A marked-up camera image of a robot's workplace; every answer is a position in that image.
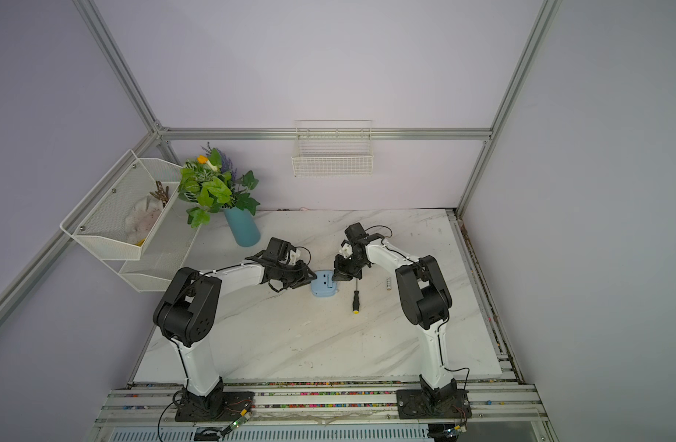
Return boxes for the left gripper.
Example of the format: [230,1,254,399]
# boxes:
[278,258,320,287]

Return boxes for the black yellow screwdriver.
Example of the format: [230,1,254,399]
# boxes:
[352,278,360,314]

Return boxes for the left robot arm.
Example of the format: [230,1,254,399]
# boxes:
[153,238,317,400]

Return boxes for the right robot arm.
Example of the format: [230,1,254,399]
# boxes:
[332,223,453,395]

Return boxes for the teal vase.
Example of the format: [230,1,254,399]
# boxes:
[224,207,261,248]

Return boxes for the artificial green plant bouquet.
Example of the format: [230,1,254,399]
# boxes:
[179,143,261,228]

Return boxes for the brown twigs in shelf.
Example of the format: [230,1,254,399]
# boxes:
[149,180,170,208]

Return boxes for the white cloth in shelf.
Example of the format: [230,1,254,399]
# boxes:
[124,196,164,246]

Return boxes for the white two-tier mesh shelf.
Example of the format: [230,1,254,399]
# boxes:
[60,150,199,292]

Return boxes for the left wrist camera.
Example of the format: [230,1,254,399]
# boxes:
[288,249,301,266]

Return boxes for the white wire wall basket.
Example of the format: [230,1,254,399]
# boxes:
[292,120,374,178]

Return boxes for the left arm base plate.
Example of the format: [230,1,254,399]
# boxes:
[174,392,254,423]

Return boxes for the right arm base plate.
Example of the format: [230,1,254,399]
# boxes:
[396,389,472,421]

